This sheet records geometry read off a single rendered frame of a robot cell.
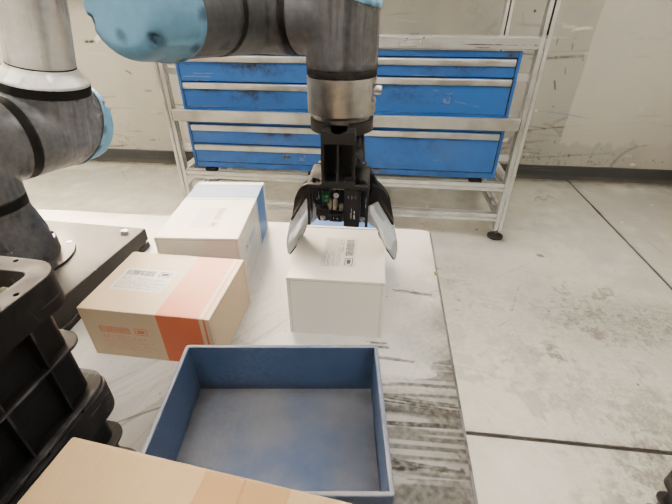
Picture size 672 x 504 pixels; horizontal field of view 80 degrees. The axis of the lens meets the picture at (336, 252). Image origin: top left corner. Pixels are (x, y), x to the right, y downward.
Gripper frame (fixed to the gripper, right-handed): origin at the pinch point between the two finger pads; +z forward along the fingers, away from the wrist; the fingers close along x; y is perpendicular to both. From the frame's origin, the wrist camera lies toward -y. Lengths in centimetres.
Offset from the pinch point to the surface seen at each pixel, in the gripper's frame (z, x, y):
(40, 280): -16.8, -16.2, 30.2
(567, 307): 76, 87, -85
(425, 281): 6.2, 12.9, -2.9
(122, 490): -9.8, -8.4, 38.3
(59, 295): -15.0, -16.1, 29.5
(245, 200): -2.8, -16.9, -10.5
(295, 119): 17, -33, -139
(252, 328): 6.2, -11.2, 9.8
